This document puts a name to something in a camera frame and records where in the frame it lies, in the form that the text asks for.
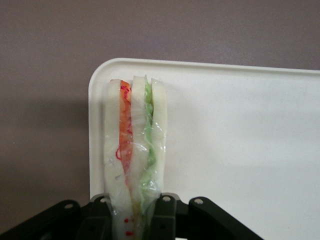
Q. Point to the beige plastic tray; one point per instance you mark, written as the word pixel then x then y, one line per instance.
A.
pixel 237 137

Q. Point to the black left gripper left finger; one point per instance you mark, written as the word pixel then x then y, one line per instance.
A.
pixel 97 220

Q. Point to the triangle sandwich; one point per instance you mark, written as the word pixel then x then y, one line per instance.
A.
pixel 136 140

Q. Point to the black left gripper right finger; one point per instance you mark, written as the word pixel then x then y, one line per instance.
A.
pixel 165 215

